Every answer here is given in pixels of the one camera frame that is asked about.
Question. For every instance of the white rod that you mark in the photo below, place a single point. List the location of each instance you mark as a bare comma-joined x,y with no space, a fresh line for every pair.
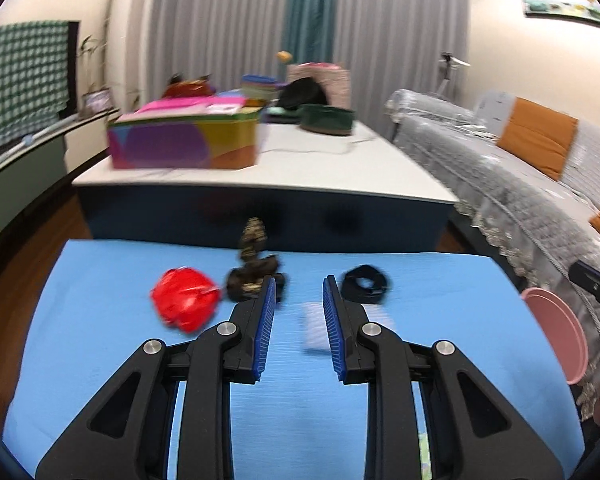
45,132

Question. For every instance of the grey quilted sofa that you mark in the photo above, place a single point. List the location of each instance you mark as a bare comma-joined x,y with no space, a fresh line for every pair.
505,190

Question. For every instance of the red teapot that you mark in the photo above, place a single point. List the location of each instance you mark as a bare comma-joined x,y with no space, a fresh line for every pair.
185,89

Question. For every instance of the small red plastic bag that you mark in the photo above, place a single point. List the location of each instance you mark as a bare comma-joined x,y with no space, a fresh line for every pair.
182,300

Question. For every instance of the dark patterned foil wrapper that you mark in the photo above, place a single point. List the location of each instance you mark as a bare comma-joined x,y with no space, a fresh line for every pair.
252,240

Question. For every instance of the dark flat tray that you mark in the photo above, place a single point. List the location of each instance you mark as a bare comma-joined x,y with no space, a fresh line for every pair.
280,116

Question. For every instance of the potted green plant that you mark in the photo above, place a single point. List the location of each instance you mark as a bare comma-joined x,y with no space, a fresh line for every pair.
91,52

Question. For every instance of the blue table mat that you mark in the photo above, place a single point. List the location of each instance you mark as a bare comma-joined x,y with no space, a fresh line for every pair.
105,360

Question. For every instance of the teal curtain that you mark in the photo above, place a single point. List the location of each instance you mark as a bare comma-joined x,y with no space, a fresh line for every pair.
310,10

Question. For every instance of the dark green round tin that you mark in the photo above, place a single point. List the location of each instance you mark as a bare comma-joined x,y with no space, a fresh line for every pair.
327,119

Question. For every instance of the colourful rectangular box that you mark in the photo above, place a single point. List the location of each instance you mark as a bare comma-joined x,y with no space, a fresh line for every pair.
180,142

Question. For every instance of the yellow flower ornament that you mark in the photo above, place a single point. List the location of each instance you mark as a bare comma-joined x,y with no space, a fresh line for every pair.
284,56

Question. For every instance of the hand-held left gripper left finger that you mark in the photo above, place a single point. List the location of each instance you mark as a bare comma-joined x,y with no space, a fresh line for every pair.
262,330

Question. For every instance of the small photo frame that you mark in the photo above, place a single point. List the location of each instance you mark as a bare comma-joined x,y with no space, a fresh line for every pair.
97,101

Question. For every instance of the large orange cushion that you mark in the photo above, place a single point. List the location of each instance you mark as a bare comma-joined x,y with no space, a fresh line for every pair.
537,137

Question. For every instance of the green checked cloth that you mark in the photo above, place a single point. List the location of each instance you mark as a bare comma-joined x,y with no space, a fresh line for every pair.
20,80

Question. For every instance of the white standing air conditioner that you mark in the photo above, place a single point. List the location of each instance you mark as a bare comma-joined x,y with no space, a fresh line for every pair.
130,35

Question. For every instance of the white top coffee table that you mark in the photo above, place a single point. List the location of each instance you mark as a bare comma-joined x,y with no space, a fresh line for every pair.
330,170

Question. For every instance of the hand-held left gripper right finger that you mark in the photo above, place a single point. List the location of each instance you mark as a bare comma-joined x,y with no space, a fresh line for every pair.
334,330

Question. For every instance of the grey curtain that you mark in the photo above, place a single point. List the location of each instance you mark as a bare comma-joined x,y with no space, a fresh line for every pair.
395,25
215,20

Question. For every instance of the white green TV cabinet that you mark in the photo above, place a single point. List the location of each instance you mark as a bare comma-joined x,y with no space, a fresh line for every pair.
35,170

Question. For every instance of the stack of coloured bowls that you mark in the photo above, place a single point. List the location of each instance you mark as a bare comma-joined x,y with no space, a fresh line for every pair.
257,87

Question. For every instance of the black television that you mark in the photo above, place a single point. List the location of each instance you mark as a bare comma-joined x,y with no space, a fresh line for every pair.
73,60

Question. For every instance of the pink patterned bag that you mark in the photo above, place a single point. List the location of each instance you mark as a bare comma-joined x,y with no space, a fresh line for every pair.
337,82

